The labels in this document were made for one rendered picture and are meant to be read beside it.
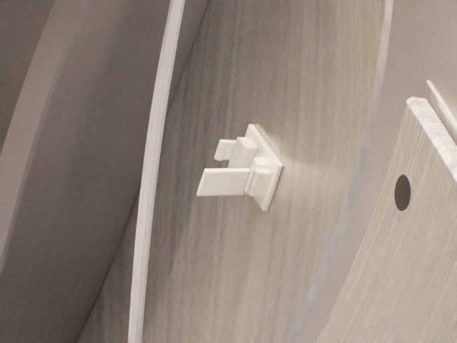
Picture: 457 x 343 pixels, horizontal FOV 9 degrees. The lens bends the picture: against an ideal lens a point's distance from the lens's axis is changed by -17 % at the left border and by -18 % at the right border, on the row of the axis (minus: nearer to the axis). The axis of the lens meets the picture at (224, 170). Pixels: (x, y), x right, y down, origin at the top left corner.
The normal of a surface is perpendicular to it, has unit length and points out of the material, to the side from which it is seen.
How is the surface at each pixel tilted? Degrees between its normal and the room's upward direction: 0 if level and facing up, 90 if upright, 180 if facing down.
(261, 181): 115
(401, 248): 90
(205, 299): 90
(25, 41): 64
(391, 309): 90
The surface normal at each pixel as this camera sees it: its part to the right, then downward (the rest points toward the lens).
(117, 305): -0.88, -0.03
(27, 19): 0.47, -0.27
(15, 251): 0.33, 0.70
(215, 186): 0.44, 0.55
